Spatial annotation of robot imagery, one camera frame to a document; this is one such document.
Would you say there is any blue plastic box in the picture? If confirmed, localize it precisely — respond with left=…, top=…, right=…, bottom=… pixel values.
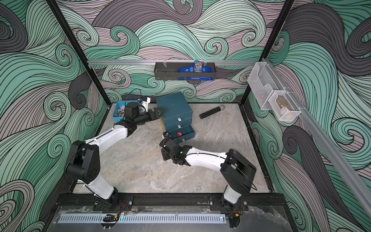
left=113, top=101, right=128, bottom=123

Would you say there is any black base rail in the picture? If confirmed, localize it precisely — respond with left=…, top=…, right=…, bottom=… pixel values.
left=55, top=193, right=286, bottom=209

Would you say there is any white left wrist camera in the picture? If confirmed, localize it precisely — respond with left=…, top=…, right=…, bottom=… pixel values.
left=139, top=97, right=151, bottom=113

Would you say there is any black corner frame post right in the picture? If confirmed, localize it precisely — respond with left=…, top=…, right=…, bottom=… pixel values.
left=239, top=0, right=296, bottom=104

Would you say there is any aluminium wall rail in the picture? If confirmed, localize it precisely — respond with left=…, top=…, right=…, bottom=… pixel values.
left=262, top=57, right=371, bottom=217
left=88, top=59, right=258, bottom=66

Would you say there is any clear wall bin large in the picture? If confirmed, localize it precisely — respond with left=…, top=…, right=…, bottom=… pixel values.
left=247, top=62, right=284, bottom=110

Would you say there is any teal drawer cabinet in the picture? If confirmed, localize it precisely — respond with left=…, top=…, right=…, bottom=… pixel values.
left=156, top=92, right=195, bottom=144

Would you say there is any black wall shelf basket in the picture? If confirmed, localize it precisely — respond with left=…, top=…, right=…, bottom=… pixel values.
left=154, top=61, right=217, bottom=81

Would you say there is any black corner frame post left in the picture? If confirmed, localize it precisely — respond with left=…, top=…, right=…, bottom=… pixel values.
left=46, top=0, right=112, bottom=106

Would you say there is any clear wall bin small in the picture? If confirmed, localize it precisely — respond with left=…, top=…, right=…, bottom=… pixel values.
left=268, top=90, right=300, bottom=122

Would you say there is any aluminium wall rail right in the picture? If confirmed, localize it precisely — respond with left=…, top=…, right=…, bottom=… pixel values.
left=262, top=57, right=371, bottom=217

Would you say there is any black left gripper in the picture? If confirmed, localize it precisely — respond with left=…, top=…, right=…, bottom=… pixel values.
left=134, top=109, right=165, bottom=127

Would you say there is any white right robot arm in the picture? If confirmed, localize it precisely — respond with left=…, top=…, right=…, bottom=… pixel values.
left=159, top=131, right=257, bottom=205

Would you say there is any black corner frame post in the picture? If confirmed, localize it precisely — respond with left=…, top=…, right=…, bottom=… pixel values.
left=46, top=0, right=112, bottom=106
left=239, top=0, right=296, bottom=104

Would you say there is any black cylindrical tool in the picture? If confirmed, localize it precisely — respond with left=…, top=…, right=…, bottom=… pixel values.
left=199, top=105, right=225, bottom=119

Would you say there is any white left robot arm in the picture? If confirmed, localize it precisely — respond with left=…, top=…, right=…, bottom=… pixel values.
left=64, top=102, right=165, bottom=200

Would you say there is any aluminium wall rail back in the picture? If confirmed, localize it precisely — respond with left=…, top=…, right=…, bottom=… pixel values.
left=88, top=59, right=258, bottom=66

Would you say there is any white perforated cable duct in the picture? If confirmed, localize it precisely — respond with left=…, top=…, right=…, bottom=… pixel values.
left=57, top=213, right=227, bottom=224

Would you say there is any blue snack bag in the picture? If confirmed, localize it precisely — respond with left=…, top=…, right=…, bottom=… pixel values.
left=177, top=61, right=215, bottom=80

